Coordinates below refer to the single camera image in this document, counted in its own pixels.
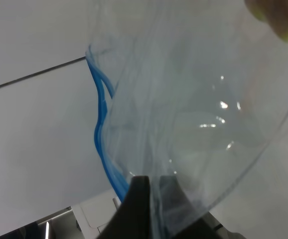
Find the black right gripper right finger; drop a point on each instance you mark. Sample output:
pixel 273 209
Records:
pixel 178 218

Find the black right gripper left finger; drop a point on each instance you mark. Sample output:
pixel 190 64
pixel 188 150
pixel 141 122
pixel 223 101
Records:
pixel 132 219

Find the clear bag with blue zipper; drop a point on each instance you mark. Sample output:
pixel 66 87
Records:
pixel 195 89

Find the yellow-green fruit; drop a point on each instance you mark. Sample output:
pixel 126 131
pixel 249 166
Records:
pixel 272 12

